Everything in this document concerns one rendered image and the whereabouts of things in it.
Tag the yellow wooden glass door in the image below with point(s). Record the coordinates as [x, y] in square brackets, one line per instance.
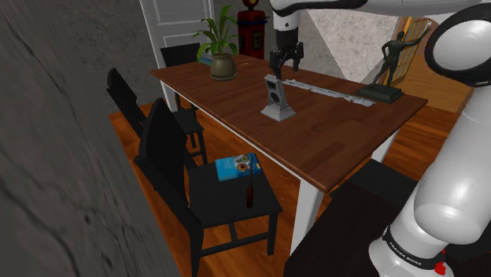
[412, 42]

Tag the dark robot stand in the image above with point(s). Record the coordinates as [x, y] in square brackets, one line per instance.
[345, 230]

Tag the black chair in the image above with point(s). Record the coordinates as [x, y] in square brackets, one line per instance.
[222, 195]
[126, 99]
[180, 53]

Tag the green plant in brown pot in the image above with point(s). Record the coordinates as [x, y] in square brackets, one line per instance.
[223, 66]

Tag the dark human figure statue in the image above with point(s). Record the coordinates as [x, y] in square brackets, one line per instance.
[391, 53]

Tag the long grey flat strip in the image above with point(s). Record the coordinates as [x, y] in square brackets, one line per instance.
[330, 92]

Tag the grey speaker on stand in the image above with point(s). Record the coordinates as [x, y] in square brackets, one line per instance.
[277, 96]

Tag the red gas pump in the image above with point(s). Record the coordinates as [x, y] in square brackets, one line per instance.
[251, 32]

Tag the white panel door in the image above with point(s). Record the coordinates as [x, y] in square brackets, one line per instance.
[172, 23]

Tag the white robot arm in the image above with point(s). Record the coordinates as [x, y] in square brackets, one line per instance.
[452, 199]

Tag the wooden table with white legs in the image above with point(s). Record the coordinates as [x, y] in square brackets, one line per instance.
[307, 130]

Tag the blue book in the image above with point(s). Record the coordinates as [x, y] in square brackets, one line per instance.
[230, 168]

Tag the teal book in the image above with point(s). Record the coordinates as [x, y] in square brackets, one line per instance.
[206, 59]

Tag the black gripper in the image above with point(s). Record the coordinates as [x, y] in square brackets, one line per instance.
[287, 40]

